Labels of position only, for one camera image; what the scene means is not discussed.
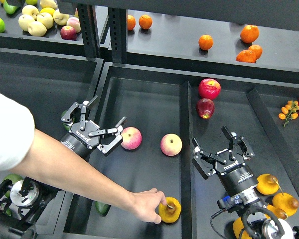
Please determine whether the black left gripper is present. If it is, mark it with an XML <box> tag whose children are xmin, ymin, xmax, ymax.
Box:
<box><xmin>60</xmin><ymin>95</ymin><xmax>127</xmax><ymax>158</ymax></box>

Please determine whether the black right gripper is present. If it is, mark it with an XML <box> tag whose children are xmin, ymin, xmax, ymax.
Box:
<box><xmin>192</xmin><ymin>126</ymin><xmax>258</xmax><ymax>197</ymax></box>

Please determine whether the dark green avocado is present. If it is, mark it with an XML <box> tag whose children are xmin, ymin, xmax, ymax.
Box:
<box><xmin>94</xmin><ymin>201</ymin><xmax>111</xmax><ymax>217</ymax></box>

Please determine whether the person's forearm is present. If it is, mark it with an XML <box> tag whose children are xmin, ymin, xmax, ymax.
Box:
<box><xmin>10</xmin><ymin>130</ymin><xmax>135</xmax><ymax>214</ymax></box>

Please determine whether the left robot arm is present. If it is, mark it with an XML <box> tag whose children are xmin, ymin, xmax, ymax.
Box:
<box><xmin>0</xmin><ymin>96</ymin><xmax>126</xmax><ymax>239</ymax></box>

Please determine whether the yellow pear under arm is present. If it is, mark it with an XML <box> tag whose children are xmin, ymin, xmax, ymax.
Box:
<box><xmin>267</xmin><ymin>205</ymin><xmax>288</xmax><ymax>220</ymax></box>

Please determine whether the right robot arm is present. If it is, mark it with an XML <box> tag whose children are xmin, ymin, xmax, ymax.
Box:
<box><xmin>192</xmin><ymin>126</ymin><xmax>299</xmax><ymax>239</ymax></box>

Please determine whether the green avocado upper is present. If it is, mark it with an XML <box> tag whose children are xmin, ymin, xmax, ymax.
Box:
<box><xmin>62</xmin><ymin>112</ymin><xmax>75</xmax><ymax>131</ymax></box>

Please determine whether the yellow pear bottom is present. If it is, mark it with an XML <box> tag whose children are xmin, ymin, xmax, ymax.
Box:
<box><xmin>233</xmin><ymin>217</ymin><xmax>252</xmax><ymax>239</ymax></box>

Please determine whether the light green avocado large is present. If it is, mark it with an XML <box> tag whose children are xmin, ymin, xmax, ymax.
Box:
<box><xmin>3</xmin><ymin>174</ymin><xmax>23</xmax><ymax>198</ymax></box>

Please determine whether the pale yellow pear right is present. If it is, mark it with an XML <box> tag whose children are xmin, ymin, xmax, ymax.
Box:
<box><xmin>53</xmin><ymin>9</ymin><xmax>70</xmax><ymax>26</ymax></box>

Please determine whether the pale yellow pear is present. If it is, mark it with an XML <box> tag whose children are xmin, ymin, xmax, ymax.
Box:
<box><xmin>18</xmin><ymin>14</ymin><xmax>35</xmax><ymax>32</ymax></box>
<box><xmin>28</xmin><ymin>21</ymin><xmax>47</xmax><ymax>37</ymax></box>
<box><xmin>36</xmin><ymin>12</ymin><xmax>54</xmax><ymax>29</ymax></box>
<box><xmin>22</xmin><ymin>5</ymin><xmax>39</xmax><ymax>20</ymax></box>
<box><xmin>53</xmin><ymin>9</ymin><xmax>70</xmax><ymax>26</ymax></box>

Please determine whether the pale yellow pear front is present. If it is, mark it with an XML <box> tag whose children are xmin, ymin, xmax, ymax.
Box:
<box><xmin>28</xmin><ymin>21</ymin><xmax>47</xmax><ymax>37</ymax></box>

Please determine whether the pale yellow pear middle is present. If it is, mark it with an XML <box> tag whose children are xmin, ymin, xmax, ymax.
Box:
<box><xmin>36</xmin><ymin>12</ymin><xmax>54</xmax><ymax>29</ymax></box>

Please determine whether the pale yellow pear left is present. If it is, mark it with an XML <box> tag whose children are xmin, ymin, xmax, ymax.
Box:
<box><xmin>18</xmin><ymin>14</ymin><xmax>35</xmax><ymax>32</ymax></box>

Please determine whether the pale yellow pear top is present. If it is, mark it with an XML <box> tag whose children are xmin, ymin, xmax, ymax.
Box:
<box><xmin>22</xmin><ymin>5</ymin><xmax>39</xmax><ymax>20</ymax></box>

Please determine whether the person's bare hand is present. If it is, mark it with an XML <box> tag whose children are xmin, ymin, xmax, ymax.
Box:
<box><xmin>129</xmin><ymin>188</ymin><xmax>166</xmax><ymax>224</ymax></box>

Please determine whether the pink apple left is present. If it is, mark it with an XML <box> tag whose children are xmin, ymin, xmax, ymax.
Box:
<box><xmin>121</xmin><ymin>127</ymin><xmax>142</xmax><ymax>150</ymax></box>

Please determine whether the pink apple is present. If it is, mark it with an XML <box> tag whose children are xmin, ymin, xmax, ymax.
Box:
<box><xmin>121</xmin><ymin>127</ymin><xmax>142</xmax><ymax>150</ymax></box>
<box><xmin>160</xmin><ymin>133</ymin><xmax>182</xmax><ymax>156</ymax></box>

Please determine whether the dark red apple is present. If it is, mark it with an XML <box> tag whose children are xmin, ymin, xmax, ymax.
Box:
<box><xmin>196</xmin><ymin>98</ymin><xmax>215</xmax><ymax>120</ymax></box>

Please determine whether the pink apple right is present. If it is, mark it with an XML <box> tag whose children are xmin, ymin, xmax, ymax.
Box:
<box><xmin>160</xmin><ymin>133</ymin><xmax>182</xmax><ymax>156</ymax></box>

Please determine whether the bright red apple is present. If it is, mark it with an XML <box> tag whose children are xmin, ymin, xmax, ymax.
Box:
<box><xmin>198</xmin><ymin>78</ymin><xmax>221</xmax><ymax>100</ymax></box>

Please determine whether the black middle divided bin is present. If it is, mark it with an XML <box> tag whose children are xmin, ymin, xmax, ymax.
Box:
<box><xmin>69</xmin><ymin>64</ymin><xmax>299</xmax><ymax>239</ymax></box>

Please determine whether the orange cherry tomato cluster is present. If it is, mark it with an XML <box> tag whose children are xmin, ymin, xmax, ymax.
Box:
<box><xmin>278</xmin><ymin>100</ymin><xmax>299</xmax><ymax>127</ymax></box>

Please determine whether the white shirt sleeve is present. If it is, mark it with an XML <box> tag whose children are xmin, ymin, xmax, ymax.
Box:
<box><xmin>0</xmin><ymin>93</ymin><xmax>35</xmax><ymax>171</ymax></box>

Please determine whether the red apple on shelf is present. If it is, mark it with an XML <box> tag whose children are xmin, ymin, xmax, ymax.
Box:
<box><xmin>60</xmin><ymin>25</ymin><xmax>77</xmax><ymax>41</ymax></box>

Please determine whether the orange right front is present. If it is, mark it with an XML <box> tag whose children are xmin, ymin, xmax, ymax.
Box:
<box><xmin>236</xmin><ymin>50</ymin><xmax>257</xmax><ymax>63</ymax></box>

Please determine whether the pink peach on shelf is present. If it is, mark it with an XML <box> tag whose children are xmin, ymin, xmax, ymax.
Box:
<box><xmin>66</xmin><ymin>16</ymin><xmax>81</xmax><ymax>33</ymax></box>

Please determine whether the orange right small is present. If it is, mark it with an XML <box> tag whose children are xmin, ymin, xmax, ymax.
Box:
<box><xmin>248</xmin><ymin>44</ymin><xmax>263</xmax><ymax>59</ymax></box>

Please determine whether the orange on shelf middle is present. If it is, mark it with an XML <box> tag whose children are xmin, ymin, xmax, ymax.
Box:
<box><xmin>198</xmin><ymin>34</ymin><xmax>213</xmax><ymax>50</ymax></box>

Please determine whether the orange on shelf left edge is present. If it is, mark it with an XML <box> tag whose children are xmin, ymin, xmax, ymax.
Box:
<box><xmin>127</xmin><ymin>14</ymin><xmax>136</xmax><ymax>31</ymax></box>

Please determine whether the large orange top right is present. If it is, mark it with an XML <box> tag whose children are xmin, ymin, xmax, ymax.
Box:
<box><xmin>240</xmin><ymin>25</ymin><xmax>260</xmax><ymax>43</ymax></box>

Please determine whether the yellow lemon on shelf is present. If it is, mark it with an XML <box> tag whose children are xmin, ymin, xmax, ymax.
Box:
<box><xmin>39</xmin><ymin>7</ymin><xmax>55</xmax><ymax>16</ymax></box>

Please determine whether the black shelf post left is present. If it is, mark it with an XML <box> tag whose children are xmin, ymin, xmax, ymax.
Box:
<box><xmin>77</xmin><ymin>3</ymin><xmax>100</xmax><ymax>58</ymax></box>

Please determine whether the black shelf post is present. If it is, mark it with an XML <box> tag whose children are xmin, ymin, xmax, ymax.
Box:
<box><xmin>77</xmin><ymin>3</ymin><xmax>100</xmax><ymax>58</ymax></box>
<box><xmin>108</xmin><ymin>7</ymin><xmax>127</xmax><ymax>64</ymax></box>

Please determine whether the black shelf post right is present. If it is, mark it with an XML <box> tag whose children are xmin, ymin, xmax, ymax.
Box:
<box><xmin>108</xmin><ymin>7</ymin><xmax>127</xmax><ymax>64</ymax></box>

